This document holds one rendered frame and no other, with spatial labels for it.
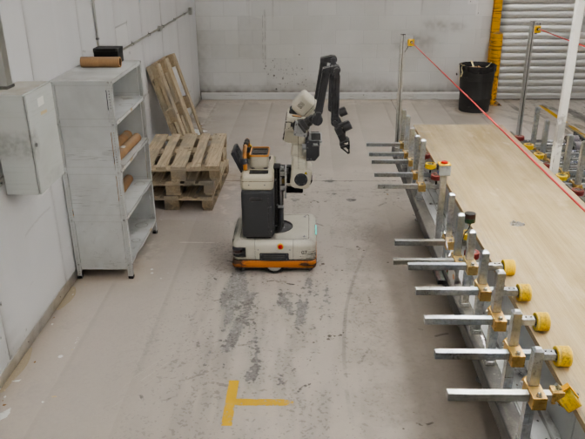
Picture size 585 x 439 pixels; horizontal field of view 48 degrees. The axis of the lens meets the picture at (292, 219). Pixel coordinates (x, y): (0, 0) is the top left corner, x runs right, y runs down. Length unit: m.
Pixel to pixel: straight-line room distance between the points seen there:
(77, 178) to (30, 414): 1.81
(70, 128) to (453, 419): 3.22
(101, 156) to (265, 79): 6.45
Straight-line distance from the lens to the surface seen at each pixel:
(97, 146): 4.94
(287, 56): 11.01
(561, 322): 3.09
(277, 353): 4.27
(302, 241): 5.09
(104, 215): 5.12
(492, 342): 3.01
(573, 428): 2.80
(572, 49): 4.87
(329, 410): 3.83
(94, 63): 5.34
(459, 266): 3.32
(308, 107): 4.93
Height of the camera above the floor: 2.43
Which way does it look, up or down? 23 degrees down
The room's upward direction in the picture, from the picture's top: straight up
